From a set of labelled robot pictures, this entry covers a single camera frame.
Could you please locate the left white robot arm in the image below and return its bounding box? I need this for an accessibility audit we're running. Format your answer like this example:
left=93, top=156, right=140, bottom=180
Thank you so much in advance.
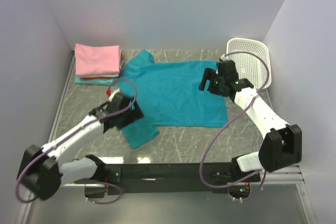
left=15, top=92, right=144, bottom=202

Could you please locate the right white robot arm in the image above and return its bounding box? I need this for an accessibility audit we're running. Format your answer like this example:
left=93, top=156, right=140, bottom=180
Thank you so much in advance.
left=199, top=60, right=302, bottom=182

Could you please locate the white perforated plastic basket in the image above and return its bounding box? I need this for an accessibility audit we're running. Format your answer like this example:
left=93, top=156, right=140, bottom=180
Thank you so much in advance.
left=226, top=38, right=271, bottom=89

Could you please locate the pink folded t-shirt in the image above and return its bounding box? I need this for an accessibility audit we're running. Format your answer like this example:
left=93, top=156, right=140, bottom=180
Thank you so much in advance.
left=74, top=44, right=121, bottom=78

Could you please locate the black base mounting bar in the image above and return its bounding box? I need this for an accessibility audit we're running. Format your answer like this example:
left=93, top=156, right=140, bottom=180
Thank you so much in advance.
left=98, top=162, right=252, bottom=194

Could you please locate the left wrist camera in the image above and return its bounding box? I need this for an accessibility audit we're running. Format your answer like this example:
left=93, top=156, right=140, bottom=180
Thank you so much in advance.
left=106, top=89, right=120, bottom=102

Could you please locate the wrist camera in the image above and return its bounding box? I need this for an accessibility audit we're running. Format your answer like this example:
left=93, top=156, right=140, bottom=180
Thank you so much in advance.
left=106, top=89, right=120, bottom=102
left=219, top=54, right=229, bottom=61

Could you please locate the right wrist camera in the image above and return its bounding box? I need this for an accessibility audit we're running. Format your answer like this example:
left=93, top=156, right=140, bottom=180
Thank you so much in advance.
left=219, top=54, right=229, bottom=61

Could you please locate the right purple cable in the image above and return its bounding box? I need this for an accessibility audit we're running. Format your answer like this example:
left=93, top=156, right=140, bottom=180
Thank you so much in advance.
left=199, top=52, right=272, bottom=204

